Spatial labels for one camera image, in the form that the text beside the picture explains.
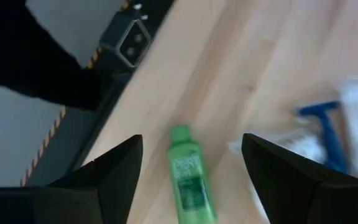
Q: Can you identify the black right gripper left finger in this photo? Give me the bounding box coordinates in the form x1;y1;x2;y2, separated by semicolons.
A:
47;134;144;224

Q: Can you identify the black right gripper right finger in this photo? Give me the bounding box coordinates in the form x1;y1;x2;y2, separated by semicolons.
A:
241;133;358;224

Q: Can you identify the blue disposable razor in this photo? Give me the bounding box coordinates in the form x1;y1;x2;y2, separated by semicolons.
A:
296;100;350;174

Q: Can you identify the small green shampoo bottle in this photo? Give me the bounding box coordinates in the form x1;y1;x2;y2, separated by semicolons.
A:
165;124;219;224

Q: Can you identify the metal corner bracket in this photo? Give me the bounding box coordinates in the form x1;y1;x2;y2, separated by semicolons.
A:
99;17;154;69

